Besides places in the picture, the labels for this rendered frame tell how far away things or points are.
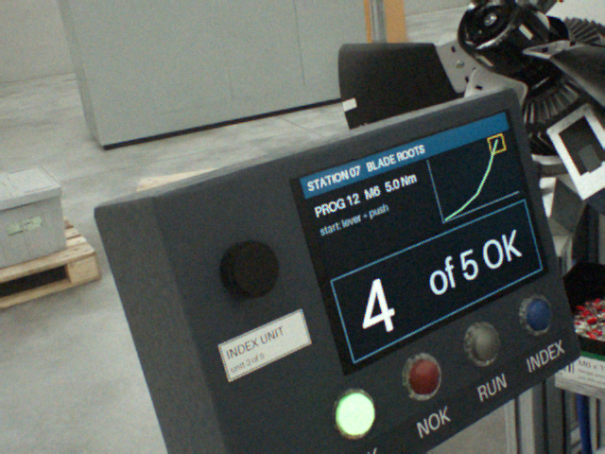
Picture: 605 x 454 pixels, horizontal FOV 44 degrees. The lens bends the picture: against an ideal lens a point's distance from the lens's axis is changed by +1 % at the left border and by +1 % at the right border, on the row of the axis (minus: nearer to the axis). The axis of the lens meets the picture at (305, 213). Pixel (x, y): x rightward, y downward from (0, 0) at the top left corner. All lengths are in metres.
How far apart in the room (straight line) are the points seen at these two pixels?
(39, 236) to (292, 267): 3.41
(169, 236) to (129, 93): 6.19
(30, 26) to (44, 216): 9.49
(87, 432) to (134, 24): 4.46
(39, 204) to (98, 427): 1.44
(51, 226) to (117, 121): 2.90
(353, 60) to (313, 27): 5.53
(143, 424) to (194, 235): 2.19
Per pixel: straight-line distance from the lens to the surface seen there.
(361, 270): 0.41
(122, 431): 2.54
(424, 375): 0.43
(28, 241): 3.77
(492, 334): 0.46
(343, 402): 0.41
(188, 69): 6.61
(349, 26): 7.08
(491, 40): 1.19
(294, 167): 0.39
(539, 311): 0.49
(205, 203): 0.36
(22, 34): 13.09
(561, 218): 1.26
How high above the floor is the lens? 1.35
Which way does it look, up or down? 19 degrees down
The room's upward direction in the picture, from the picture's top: 8 degrees counter-clockwise
